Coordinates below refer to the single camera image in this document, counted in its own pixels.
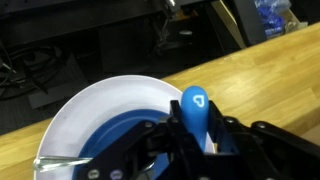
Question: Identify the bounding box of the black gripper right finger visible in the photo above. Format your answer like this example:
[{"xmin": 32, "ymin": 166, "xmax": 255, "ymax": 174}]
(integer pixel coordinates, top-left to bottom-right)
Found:
[{"xmin": 207, "ymin": 100, "xmax": 320, "ymax": 180}]

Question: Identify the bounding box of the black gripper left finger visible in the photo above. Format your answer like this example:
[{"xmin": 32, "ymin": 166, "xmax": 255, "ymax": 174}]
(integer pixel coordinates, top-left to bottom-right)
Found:
[{"xmin": 77, "ymin": 99, "xmax": 205, "ymax": 180}]

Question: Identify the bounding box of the small blue handled spoon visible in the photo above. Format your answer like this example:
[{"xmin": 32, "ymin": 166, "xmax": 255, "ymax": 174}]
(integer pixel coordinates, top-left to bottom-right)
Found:
[{"xmin": 180, "ymin": 85, "xmax": 210, "ymax": 153}]

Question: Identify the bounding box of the dark blue plate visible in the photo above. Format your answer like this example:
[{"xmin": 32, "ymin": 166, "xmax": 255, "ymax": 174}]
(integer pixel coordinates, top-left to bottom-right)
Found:
[{"xmin": 73, "ymin": 109, "xmax": 174, "ymax": 180}]

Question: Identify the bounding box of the white and blue plate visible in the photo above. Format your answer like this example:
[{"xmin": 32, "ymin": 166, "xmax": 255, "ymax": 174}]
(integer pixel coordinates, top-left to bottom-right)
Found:
[{"xmin": 33, "ymin": 74, "xmax": 216, "ymax": 180}]

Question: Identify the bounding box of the blue plastic bag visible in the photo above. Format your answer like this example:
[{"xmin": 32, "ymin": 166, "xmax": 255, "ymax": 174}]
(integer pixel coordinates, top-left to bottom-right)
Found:
[{"xmin": 254, "ymin": 0, "xmax": 291, "ymax": 36}]

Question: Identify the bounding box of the black cable bundle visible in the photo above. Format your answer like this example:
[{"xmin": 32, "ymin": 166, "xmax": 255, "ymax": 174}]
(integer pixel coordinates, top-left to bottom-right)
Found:
[{"xmin": 0, "ymin": 39, "xmax": 73, "ymax": 101}]

